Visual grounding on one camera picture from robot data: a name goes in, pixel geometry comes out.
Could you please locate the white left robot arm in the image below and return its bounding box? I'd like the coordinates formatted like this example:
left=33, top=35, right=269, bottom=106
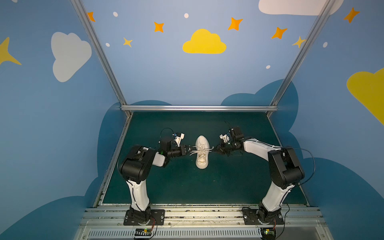
left=118, top=134, right=193, bottom=225

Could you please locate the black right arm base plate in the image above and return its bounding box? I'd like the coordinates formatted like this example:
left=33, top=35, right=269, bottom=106
left=242, top=207, right=285, bottom=225

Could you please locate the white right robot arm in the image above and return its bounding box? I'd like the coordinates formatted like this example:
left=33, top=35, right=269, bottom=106
left=213, top=127, right=305, bottom=225

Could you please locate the white shoelace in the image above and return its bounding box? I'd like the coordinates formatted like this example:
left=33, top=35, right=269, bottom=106
left=190, top=145, right=213, bottom=156

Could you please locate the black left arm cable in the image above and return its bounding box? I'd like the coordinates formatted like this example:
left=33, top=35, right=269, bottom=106
left=159, top=127, right=175, bottom=142

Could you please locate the front aluminium rail platform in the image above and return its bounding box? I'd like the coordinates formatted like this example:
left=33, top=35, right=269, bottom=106
left=74, top=205, right=333, bottom=240

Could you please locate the aluminium frame post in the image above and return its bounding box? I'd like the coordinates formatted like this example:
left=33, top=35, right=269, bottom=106
left=267, top=0, right=336, bottom=118
left=71, top=0, right=127, bottom=107

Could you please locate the left side aluminium table rail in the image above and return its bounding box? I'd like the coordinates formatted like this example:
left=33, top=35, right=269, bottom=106
left=92, top=114, right=133, bottom=208

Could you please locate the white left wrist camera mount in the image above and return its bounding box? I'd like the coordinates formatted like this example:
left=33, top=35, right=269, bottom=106
left=174, top=133, right=185, bottom=147

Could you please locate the left rear aluminium frame post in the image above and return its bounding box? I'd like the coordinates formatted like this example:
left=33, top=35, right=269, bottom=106
left=71, top=0, right=127, bottom=107

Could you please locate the right green circuit board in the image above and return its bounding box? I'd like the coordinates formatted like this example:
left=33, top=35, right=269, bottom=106
left=261, top=228, right=277, bottom=240

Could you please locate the white knit sneaker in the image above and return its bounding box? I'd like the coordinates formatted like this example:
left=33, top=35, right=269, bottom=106
left=195, top=136, right=211, bottom=169

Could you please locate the right rear aluminium frame post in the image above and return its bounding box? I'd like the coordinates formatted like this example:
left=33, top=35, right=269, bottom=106
left=267, top=0, right=336, bottom=118

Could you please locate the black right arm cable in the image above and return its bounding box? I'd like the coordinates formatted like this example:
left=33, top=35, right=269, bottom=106
left=290, top=146, right=316, bottom=187

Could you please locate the green circuit board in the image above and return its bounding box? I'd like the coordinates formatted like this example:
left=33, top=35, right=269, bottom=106
left=261, top=228, right=277, bottom=240
left=133, top=228, right=153, bottom=240

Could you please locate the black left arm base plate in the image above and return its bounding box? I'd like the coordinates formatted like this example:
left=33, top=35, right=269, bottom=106
left=123, top=209, right=165, bottom=226

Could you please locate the rear horizontal aluminium frame bar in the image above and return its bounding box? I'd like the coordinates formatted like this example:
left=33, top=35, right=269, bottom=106
left=121, top=105, right=278, bottom=112

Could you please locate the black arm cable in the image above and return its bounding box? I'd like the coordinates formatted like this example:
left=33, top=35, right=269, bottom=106
left=159, top=127, right=175, bottom=142
left=290, top=146, right=316, bottom=187

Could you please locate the left green circuit board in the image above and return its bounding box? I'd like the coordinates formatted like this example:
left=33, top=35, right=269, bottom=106
left=133, top=228, right=153, bottom=240

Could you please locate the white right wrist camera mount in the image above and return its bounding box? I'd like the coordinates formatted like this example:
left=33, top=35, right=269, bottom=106
left=219, top=134, right=230, bottom=144

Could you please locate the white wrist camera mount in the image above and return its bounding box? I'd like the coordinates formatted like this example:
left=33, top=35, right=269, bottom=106
left=174, top=133, right=185, bottom=147
left=219, top=134, right=230, bottom=144

